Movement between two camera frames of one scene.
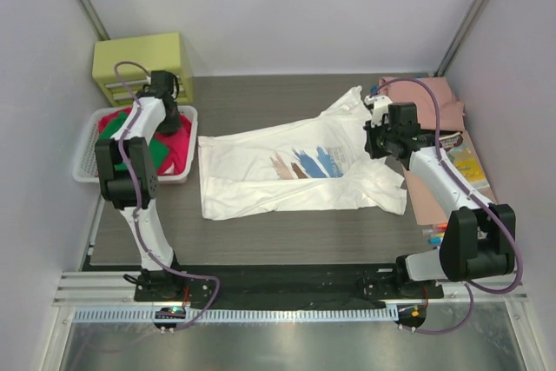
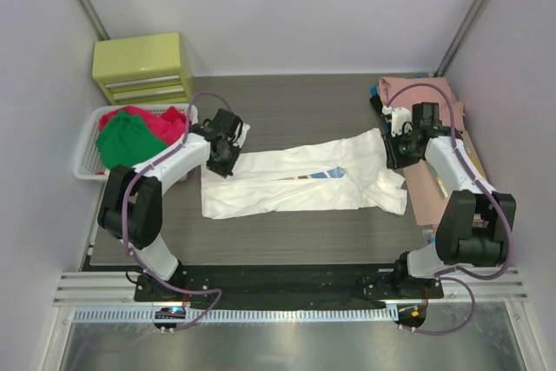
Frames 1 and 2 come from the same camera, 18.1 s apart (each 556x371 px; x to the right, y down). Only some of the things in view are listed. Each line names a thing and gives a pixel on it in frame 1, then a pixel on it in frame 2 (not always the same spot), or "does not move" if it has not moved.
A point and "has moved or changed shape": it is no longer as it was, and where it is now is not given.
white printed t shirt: x=314 y=164 has moved or changed shape
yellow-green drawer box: x=122 y=67 does not move
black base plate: x=286 y=286 does not move
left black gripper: x=169 y=120 -> x=221 y=162
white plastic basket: x=84 y=166 does not move
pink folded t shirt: x=452 y=110 does not move
